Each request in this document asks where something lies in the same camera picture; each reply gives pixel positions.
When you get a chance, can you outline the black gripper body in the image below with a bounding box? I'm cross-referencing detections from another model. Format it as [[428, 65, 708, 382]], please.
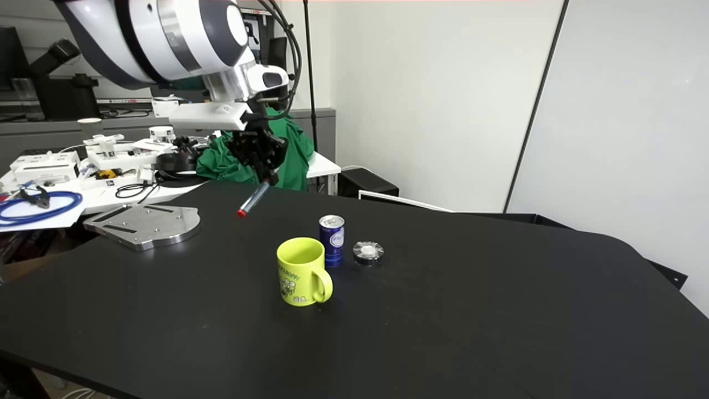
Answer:
[[228, 114, 290, 171]]

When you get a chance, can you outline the red capped grey marker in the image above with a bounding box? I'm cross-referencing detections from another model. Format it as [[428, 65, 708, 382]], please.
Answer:
[[235, 180, 273, 219]]

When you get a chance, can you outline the yellow green mug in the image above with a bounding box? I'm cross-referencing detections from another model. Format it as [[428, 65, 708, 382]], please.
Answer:
[[274, 235, 336, 310]]

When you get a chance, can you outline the green cloth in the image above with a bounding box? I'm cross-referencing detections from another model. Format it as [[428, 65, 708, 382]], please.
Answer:
[[196, 109, 318, 193]]

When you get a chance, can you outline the black headset bundle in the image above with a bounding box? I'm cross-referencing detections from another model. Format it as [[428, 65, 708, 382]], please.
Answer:
[[154, 146, 211, 188]]

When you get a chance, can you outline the thin black vertical pole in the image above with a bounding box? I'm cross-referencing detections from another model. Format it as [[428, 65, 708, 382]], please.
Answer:
[[299, 0, 321, 153]]

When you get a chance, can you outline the blue drink can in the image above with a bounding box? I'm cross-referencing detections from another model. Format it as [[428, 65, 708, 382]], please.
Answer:
[[318, 212, 348, 269]]

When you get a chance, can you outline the small silver object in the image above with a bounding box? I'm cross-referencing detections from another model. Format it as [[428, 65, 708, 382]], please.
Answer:
[[350, 236, 385, 265]]

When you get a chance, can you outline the white mechanical assembly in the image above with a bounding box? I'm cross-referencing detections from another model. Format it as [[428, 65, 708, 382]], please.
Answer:
[[81, 123, 183, 184]]

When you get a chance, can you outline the white work table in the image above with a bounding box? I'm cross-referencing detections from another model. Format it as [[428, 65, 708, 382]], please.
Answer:
[[0, 141, 344, 235]]

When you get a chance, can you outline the black articulated stand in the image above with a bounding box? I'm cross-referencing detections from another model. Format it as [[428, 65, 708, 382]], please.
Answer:
[[27, 38, 103, 121]]

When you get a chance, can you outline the grey desk partition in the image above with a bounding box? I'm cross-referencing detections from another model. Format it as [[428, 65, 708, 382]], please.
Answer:
[[0, 106, 339, 173]]

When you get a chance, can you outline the white plastic apparatus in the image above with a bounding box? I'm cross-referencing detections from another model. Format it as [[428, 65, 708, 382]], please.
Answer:
[[0, 149, 83, 191]]

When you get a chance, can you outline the black clip device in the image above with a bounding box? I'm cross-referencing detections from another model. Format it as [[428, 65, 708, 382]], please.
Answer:
[[17, 181, 53, 211]]

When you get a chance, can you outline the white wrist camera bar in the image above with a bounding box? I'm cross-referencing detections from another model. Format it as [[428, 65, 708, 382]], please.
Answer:
[[151, 98, 252, 134]]

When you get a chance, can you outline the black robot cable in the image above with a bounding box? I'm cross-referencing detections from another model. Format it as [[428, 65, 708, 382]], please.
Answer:
[[252, 0, 307, 116]]

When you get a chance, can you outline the grey metal base plate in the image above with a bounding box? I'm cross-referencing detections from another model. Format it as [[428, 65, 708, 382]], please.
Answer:
[[83, 201, 204, 253]]

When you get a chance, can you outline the blue looped cable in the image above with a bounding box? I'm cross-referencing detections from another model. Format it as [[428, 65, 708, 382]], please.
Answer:
[[0, 188, 85, 228]]

